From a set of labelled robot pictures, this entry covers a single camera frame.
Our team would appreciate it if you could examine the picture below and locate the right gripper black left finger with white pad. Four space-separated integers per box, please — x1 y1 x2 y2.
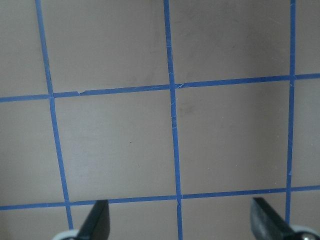
75 200 110 240

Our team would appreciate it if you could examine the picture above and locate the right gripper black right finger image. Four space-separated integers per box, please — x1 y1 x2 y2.
250 197 296 240

